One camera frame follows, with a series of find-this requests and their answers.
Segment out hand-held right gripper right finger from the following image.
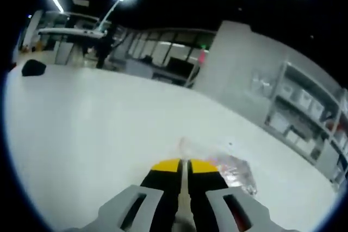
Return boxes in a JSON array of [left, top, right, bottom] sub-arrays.
[[188, 158, 277, 232]]

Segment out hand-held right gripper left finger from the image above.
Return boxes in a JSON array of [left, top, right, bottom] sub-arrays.
[[78, 158, 183, 232]]

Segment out clear resealable bag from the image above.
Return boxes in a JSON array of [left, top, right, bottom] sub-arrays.
[[176, 136, 258, 197]]

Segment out grey metal shelf unit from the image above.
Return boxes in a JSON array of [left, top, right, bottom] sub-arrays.
[[266, 60, 348, 192]]

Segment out row of white storage bins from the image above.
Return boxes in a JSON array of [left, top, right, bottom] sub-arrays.
[[271, 82, 348, 162]]

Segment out pink-red hanging object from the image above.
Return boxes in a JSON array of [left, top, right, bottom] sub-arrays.
[[197, 48, 207, 66]]

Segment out black rounded pouch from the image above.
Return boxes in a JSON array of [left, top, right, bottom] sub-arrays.
[[21, 59, 47, 77]]

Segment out white desk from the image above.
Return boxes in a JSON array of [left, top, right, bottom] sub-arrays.
[[37, 27, 107, 66]]

